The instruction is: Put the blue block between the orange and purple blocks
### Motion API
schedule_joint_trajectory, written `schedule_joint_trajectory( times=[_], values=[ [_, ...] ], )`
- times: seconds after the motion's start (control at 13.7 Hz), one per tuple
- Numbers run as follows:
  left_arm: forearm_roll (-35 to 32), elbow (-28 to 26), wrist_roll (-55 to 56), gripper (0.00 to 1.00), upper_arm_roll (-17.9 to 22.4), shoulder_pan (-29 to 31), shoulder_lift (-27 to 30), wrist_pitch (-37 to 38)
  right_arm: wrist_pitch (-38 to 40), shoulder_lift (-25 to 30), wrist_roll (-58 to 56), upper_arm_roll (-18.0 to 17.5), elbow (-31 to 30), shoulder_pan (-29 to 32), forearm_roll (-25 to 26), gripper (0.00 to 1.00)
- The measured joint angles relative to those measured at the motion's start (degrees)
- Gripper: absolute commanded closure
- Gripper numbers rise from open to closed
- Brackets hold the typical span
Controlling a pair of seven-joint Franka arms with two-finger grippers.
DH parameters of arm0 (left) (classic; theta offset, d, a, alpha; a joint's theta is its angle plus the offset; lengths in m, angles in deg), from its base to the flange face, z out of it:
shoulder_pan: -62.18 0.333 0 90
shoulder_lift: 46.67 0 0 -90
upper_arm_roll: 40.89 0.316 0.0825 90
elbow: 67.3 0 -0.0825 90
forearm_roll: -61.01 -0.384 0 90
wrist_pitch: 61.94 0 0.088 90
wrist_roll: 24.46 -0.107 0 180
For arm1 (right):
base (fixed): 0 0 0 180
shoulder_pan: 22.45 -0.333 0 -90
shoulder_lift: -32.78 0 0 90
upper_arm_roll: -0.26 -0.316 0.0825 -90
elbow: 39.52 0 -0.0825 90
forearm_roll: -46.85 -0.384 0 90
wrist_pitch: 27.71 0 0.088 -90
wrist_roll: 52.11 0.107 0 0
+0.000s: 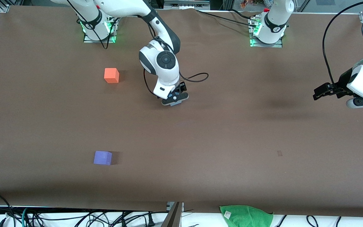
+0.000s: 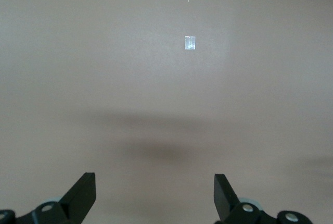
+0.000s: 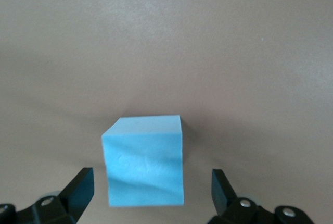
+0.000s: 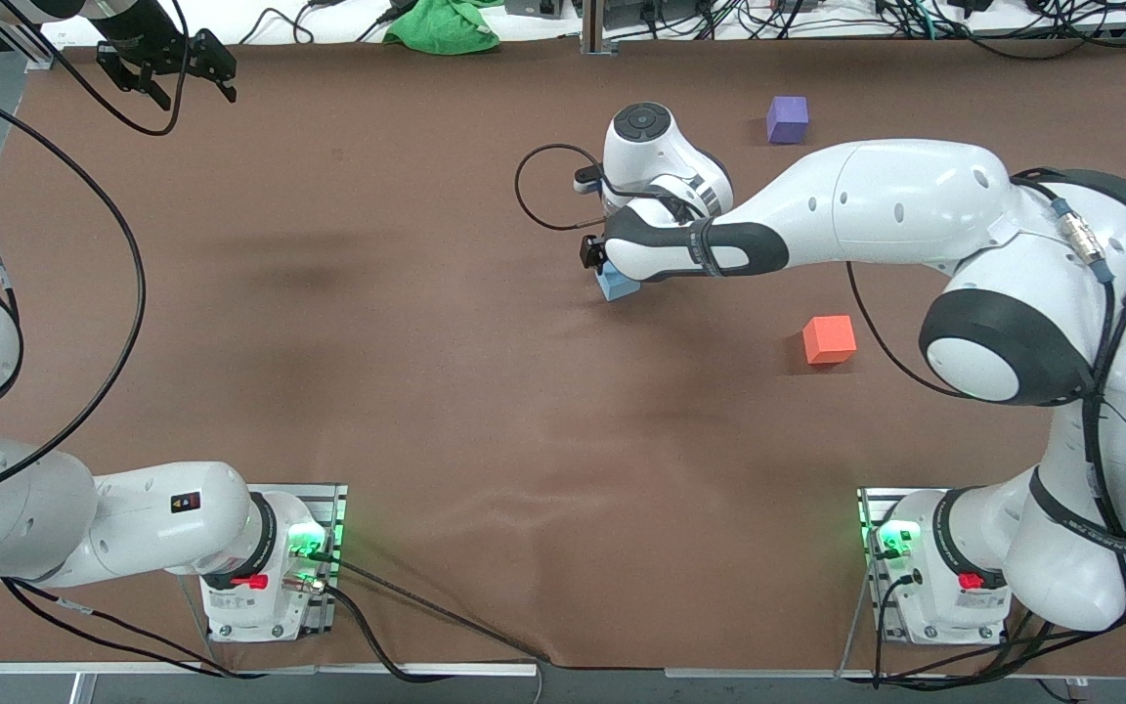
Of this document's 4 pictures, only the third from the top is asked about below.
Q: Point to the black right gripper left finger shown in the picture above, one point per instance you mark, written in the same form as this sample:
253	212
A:
65	203

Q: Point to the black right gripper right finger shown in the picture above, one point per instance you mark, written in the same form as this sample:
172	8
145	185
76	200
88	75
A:
234	208

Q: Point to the light blue foam block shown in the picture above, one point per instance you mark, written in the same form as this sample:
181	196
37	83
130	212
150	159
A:
144	164

